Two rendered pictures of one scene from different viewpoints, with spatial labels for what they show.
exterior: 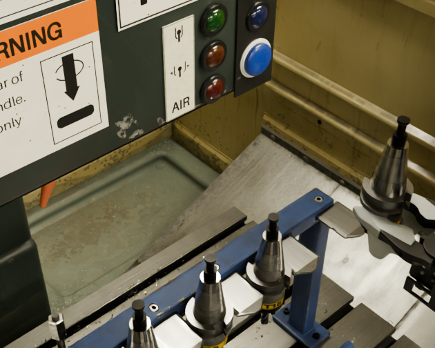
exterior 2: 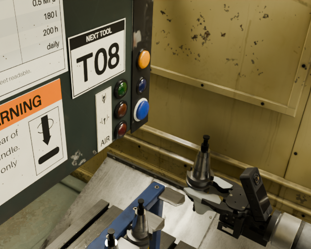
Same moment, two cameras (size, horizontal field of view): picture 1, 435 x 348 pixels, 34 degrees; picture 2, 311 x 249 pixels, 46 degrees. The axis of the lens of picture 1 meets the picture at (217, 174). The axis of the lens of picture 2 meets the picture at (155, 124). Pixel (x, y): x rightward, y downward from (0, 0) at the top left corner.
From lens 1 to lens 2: 12 cm
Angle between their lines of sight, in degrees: 16
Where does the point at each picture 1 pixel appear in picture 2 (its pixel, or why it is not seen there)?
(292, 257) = (150, 222)
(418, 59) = (188, 107)
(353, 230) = (178, 201)
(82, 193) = not seen: hidden behind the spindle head
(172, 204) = (60, 203)
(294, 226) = (147, 204)
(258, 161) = (108, 172)
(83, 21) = (53, 93)
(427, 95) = (195, 125)
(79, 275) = not seen: outside the picture
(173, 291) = not seen: outside the picture
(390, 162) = (202, 160)
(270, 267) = (141, 230)
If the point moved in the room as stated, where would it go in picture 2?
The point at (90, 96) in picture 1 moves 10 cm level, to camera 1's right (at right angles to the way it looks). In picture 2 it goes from (57, 141) to (143, 132)
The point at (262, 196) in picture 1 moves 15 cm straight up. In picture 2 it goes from (113, 190) to (112, 164)
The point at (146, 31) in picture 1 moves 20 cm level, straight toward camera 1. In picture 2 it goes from (87, 98) to (145, 217)
